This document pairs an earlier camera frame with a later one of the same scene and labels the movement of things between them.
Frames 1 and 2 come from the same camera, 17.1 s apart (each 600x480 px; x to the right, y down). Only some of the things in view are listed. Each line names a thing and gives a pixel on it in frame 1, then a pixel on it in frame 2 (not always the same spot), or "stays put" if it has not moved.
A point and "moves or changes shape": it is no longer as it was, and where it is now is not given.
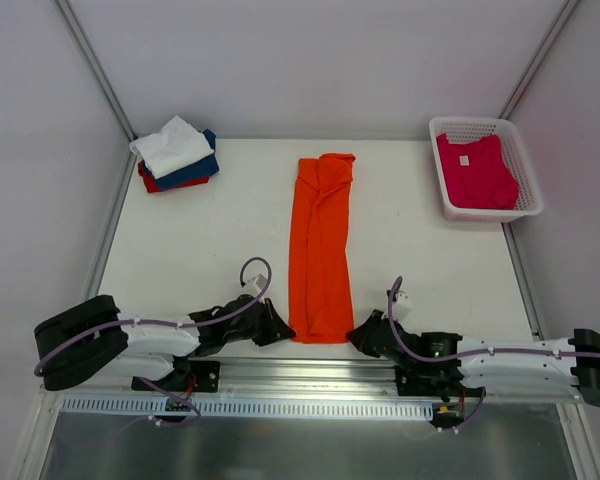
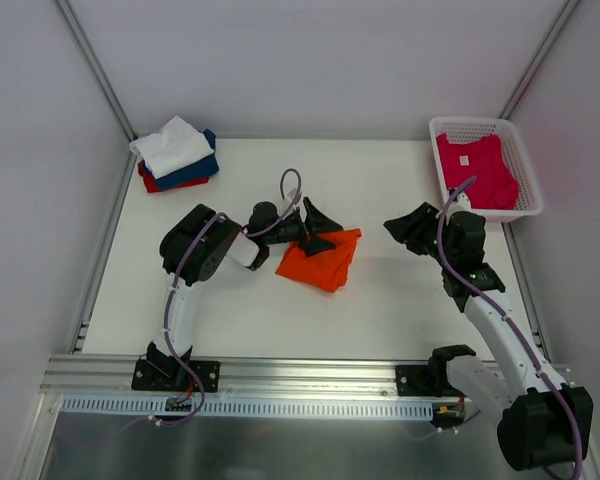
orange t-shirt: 320,299 moves or changes shape
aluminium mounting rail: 310,379 stays put
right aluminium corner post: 538,58 stays put
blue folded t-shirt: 198,170 stays put
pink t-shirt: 477,174 stays put
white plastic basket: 463,129 stays put
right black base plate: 419,378 stays put
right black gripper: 375,330 to 427,232
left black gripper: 268,321 to 303,228
